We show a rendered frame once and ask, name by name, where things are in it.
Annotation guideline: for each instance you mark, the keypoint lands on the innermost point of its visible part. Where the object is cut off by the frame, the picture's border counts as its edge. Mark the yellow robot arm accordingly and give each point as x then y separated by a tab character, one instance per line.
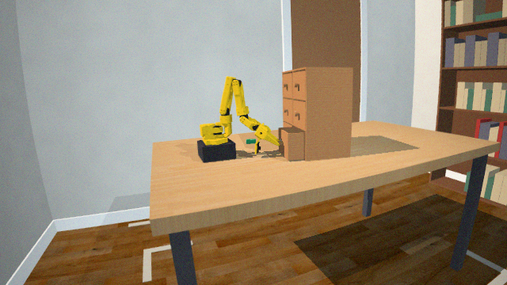
213	134

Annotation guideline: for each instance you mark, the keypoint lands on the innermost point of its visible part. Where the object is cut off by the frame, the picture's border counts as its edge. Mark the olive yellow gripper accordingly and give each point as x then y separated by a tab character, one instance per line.
263	132

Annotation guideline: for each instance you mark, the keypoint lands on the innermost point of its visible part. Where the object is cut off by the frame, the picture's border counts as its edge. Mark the brown wooden chest of drawers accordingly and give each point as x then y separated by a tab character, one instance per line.
329	109

